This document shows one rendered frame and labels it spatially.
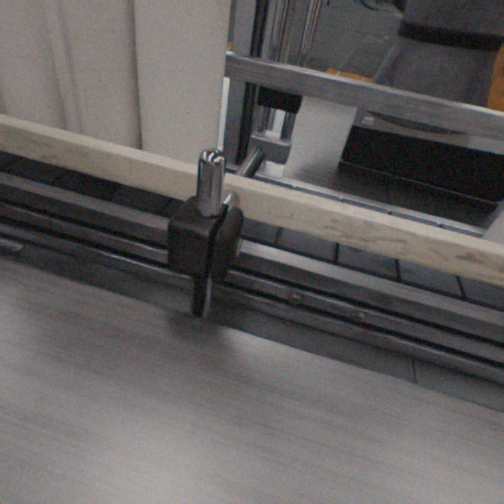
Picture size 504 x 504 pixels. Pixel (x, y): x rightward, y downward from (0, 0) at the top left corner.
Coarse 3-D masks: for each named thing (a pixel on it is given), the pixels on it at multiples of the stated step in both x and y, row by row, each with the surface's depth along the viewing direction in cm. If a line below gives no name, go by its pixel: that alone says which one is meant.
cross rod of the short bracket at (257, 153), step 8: (256, 152) 23; (264, 152) 24; (248, 160) 22; (256, 160) 22; (240, 168) 21; (248, 168) 21; (256, 168) 22; (248, 176) 21; (224, 192) 19; (232, 192) 19; (224, 200) 18; (232, 200) 18
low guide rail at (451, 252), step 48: (0, 144) 21; (48, 144) 20; (96, 144) 20; (192, 192) 20; (240, 192) 19; (288, 192) 19; (336, 240) 19; (384, 240) 18; (432, 240) 18; (480, 240) 18
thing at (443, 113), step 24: (240, 72) 22; (264, 72) 22; (288, 72) 22; (312, 72) 22; (312, 96) 22; (336, 96) 22; (360, 96) 21; (384, 96) 21; (408, 96) 21; (432, 120) 21; (456, 120) 21; (480, 120) 21
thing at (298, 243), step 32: (0, 160) 23; (32, 160) 24; (96, 192) 22; (128, 192) 23; (320, 192) 27; (256, 224) 22; (320, 256) 20; (352, 256) 21; (384, 256) 21; (448, 288) 20; (480, 288) 20
